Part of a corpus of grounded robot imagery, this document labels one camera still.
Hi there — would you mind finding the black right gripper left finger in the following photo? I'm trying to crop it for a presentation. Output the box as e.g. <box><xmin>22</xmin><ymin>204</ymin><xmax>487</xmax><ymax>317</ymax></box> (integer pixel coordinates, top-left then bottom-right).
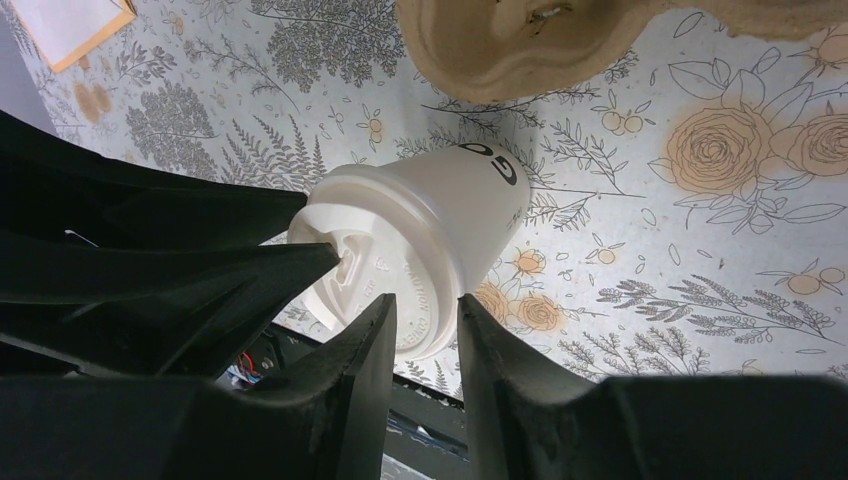
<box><xmin>1</xmin><ymin>294</ymin><xmax>397</xmax><ymax>479</ymax></box>

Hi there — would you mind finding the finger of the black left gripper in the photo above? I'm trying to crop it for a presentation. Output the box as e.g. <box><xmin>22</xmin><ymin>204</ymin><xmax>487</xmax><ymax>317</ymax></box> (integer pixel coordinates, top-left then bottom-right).
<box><xmin>1</xmin><ymin>232</ymin><xmax>338</xmax><ymax>378</ymax></box>
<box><xmin>1</xmin><ymin>113</ymin><xmax>307</xmax><ymax>251</ymax></box>

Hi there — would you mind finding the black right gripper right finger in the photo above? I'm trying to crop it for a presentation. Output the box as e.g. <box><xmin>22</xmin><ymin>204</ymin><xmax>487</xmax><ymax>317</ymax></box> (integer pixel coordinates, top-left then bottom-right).
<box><xmin>457</xmin><ymin>295</ymin><xmax>847</xmax><ymax>479</ymax></box>

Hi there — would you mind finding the single white paper cup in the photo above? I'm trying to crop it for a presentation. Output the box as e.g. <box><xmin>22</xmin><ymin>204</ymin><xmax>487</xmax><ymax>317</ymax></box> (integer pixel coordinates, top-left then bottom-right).
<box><xmin>378</xmin><ymin>142</ymin><xmax>531</xmax><ymax>293</ymax></box>

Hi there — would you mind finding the floral table mat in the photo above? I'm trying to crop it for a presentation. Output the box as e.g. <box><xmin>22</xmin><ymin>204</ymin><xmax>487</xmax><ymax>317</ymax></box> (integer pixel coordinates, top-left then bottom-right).
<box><xmin>1</xmin><ymin>1</ymin><xmax>847</xmax><ymax>380</ymax></box>

